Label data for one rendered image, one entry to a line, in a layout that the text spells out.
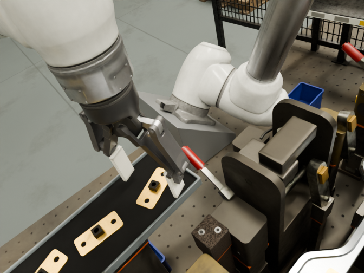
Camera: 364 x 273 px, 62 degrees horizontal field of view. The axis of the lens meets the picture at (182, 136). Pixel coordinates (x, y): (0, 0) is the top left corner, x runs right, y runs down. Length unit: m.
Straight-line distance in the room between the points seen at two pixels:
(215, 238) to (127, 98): 0.30
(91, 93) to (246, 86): 0.68
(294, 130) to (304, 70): 0.97
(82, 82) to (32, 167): 2.35
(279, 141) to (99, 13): 0.37
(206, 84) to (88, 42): 0.76
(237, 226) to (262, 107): 0.51
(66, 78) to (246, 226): 0.40
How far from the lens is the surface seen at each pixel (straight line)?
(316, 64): 1.56
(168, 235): 1.04
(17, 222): 2.42
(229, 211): 0.61
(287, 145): 0.56
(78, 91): 0.37
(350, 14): 1.25
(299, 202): 0.75
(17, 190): 2.60
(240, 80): 0.99
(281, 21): 0.84
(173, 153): 0.43
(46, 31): 0.32
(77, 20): 0.31
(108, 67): 0.35
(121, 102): 0.38
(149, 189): 0.57
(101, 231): 0.55
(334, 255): 0.67
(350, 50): 0.87
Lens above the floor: 1.61
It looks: 45 degrees down
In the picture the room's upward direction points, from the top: 18 degrees counter-clockwise
